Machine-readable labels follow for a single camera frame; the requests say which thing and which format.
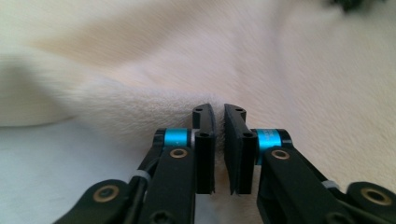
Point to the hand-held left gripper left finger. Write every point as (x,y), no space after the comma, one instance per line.
(205,155)

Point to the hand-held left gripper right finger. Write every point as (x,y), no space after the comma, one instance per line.
(238,155)

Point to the cream terry towel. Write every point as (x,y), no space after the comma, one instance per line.
(218,56)

